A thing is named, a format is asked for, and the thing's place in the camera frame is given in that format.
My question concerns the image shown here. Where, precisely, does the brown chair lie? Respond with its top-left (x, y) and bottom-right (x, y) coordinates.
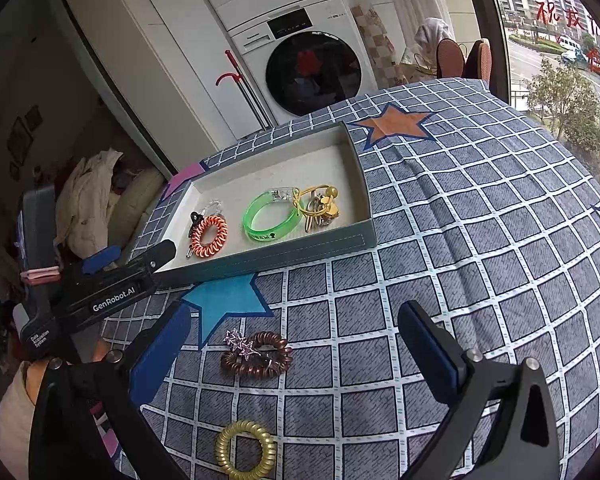
top-left (436, 38), bottom-right (465, 79)
top-left (463, 38), bottom-right (492, 84)

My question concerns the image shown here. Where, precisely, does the gold spiral hair tie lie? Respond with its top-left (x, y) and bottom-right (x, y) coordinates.
top-left (214, 419), bottom-right (278, 480)

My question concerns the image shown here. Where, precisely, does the brown spiral tie with stars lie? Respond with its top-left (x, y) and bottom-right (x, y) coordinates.
top-left (220, 330), bottom-right (292, 378)

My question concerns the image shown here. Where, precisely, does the orange spiral hair tie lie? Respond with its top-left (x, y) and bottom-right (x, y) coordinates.
top-left (187, 213), bottom-right (230, 259)

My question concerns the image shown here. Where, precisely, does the teal jewelry tray box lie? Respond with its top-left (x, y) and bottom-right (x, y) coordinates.
top-left (156, 122), bottom-right (377, 287)

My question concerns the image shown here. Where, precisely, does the beige clothes pile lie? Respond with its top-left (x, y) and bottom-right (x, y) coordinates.
top-left (55, 148), bottom-right (123, 259)

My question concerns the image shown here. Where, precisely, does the yellow cord bracelet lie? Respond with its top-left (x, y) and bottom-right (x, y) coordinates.
top-left (291, 184), bottom-right (342, 233)

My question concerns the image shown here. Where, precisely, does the silver charm pendant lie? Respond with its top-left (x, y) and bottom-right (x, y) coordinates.
top-left (304, 194), bottom-right (339, 233)

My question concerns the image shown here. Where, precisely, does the black hair clip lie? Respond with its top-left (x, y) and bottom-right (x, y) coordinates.
top-left (188, 211), bottom-right (204, 237)

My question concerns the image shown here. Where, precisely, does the green translucent bangle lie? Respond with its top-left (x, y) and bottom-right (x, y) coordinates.
top-left (242, 186), bottom-right (300, 242)

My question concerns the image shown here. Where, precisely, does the blue grid bedsheet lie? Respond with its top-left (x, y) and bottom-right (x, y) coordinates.
top-left (143, 79), bottom-right (600, 479)

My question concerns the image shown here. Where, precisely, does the white washing machine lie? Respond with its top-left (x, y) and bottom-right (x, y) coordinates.
top-left (230, 0), bottom-right (377, 124)

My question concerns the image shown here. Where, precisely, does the checkered beige towel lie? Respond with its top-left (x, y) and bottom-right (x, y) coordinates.
top-left (350, 6), bottom-right (406, 89)

